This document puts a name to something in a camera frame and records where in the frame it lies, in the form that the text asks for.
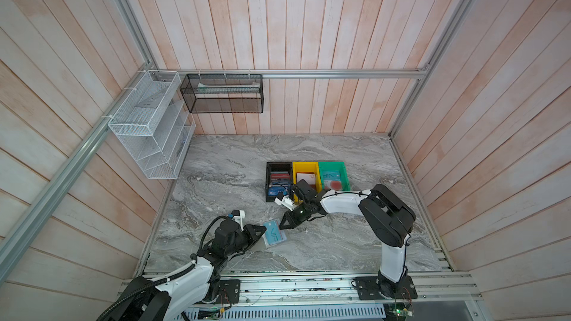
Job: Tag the left aluminium wall rail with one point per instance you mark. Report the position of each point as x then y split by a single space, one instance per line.
29 226

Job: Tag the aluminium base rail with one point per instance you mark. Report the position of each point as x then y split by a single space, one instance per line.
332 288

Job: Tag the white wire mesh shelf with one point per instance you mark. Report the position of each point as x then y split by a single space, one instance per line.
153 125

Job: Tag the white card in yellow bin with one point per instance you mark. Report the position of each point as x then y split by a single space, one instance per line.
310 178

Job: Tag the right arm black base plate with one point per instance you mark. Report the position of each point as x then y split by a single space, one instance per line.
381 288

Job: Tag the card with red circle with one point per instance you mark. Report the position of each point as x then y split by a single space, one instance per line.
335 185

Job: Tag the yellow plastic bin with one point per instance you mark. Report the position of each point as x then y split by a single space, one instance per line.
308 167

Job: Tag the green plastic bin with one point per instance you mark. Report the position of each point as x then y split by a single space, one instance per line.
334 170

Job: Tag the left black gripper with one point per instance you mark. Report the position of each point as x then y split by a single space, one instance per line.
250 229

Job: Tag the blue card in black bin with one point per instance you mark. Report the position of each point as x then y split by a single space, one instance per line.
276 190

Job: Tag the black plastic bin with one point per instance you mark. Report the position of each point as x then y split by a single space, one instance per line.
278 166

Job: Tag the black wire mesh basket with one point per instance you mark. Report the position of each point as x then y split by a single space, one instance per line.
223 93

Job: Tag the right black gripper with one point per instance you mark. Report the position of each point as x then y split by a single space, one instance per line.
291 221

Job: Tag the grey card holder wallet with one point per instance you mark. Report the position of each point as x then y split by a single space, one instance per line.
267 240

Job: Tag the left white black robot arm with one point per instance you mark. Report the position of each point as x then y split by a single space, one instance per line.
199 281

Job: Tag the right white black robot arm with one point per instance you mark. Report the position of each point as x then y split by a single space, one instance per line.
390 219

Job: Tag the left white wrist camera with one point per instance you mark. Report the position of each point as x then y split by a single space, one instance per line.
238 216

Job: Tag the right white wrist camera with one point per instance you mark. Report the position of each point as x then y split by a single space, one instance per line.
285 201

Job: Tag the red card in black bin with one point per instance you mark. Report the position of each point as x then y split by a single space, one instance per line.
280 176

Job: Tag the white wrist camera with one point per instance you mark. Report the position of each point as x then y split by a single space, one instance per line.
238 216
285 201

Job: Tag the horizontal aluminium wall rail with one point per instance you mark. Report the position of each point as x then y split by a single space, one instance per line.
374 73

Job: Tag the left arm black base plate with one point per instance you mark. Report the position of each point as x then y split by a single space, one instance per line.
225 291

